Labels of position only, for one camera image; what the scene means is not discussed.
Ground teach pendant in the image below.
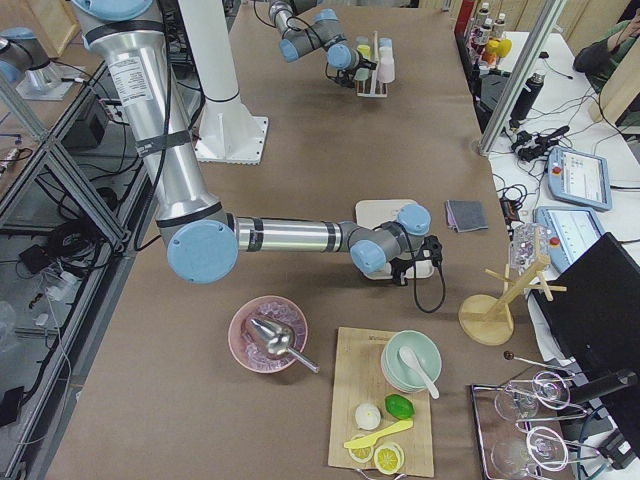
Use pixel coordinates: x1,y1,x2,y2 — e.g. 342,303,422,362
547,146,613,211
534,206,605,273

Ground blue plastic cup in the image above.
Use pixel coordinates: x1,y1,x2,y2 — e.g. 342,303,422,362
378,37,393,49

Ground lemon slice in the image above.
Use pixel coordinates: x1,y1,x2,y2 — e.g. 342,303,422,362
373,442,405,475
348,446,373,464

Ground green plastic cup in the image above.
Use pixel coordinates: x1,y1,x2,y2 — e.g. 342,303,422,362
354,68,370,82

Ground aluminium frame post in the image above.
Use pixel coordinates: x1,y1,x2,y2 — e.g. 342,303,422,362
478,0,566,157

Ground upper teach pendant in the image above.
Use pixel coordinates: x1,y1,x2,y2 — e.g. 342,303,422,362
547,146,613,211

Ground pink ice bowl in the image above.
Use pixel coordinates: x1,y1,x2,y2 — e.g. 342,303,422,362
228,295,308,374

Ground lower teach pendant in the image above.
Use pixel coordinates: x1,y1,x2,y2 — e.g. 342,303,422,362
534,206,605,273

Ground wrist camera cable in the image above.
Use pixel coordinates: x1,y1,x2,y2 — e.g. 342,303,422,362
412,249,448,314

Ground lemon slice right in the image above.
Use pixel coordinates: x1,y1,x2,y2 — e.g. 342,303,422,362
373,442,405,475

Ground lemon slice left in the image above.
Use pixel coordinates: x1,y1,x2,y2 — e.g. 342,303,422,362
348,446,373,464

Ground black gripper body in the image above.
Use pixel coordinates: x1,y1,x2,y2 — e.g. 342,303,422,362
390,235,443,285
333,59,377,88

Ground stacked green bowls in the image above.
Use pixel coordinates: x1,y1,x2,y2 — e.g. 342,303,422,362
380,330,442,393

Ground metal ice scoop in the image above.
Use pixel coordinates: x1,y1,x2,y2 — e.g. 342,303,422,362
245,315,319,373

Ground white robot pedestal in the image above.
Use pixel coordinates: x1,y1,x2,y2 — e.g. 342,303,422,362
179,0,268,165

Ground white wire cup rack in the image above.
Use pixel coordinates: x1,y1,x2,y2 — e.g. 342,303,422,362
355,31,394,98

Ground wine glass rack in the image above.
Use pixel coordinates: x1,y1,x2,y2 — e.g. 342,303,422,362
471,350,610,479

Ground yellow plastic knife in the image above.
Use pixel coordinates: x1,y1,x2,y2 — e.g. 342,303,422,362
343,418,414,449

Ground cream rabbit tray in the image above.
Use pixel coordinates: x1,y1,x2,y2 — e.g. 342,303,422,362
348,199,434,286

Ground white egg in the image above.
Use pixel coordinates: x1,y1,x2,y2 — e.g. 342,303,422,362
354,403,382,431

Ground yellow plastic cup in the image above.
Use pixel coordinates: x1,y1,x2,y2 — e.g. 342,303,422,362
356,44,371,59

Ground black water bottle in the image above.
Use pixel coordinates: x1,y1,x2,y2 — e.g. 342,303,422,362
511,69,546,122

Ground clear glass on tree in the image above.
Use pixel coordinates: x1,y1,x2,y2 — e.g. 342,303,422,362
509,223,549,273

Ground wooden mug tree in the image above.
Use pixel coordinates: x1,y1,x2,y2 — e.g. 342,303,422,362
458,254,567,346

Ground pink plastic cup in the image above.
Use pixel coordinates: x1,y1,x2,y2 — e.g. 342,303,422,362
377,56,395,84

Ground green lime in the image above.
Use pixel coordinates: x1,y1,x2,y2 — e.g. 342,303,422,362
384,394,415,420

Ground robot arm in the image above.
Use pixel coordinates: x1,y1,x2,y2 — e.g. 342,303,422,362
73,1,442,284
252,1,378,89

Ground bamboo cutting board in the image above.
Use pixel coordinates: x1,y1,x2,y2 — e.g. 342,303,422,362
328,327,435,477

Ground grey folded cloth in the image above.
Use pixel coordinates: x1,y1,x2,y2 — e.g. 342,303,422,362
445,200,488,233

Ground white ceramic spoon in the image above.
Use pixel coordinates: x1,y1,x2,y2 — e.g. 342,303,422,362
399,346,440,400

